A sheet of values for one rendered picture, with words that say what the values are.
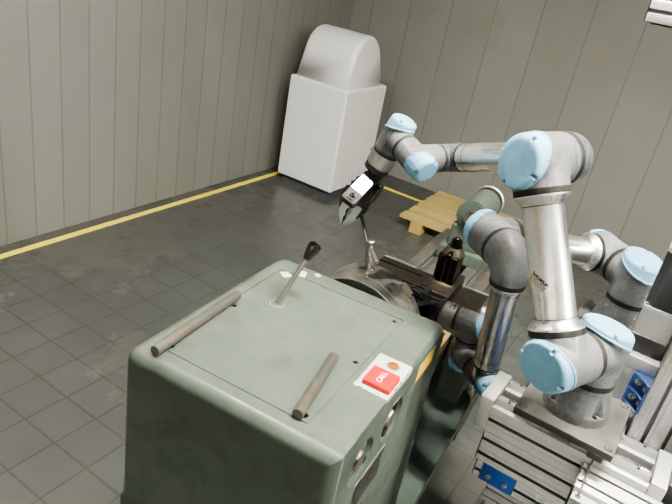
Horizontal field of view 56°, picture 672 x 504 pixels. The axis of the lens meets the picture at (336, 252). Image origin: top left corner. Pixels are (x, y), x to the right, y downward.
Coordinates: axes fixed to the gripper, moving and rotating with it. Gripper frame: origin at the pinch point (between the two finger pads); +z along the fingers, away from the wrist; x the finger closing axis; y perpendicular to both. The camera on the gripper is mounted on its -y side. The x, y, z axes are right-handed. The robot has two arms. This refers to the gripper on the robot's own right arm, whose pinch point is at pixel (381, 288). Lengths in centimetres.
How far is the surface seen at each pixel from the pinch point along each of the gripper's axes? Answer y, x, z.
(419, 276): 39.5, -11.2, 0.2
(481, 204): 89, 6, -4
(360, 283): -27.5, 14.8, -3.6
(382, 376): -64, 18, -27
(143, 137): 162, -55, 259
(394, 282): -18.5, 14.1, -9.8
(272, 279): -47, 17, 12
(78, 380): -1, -109, 134
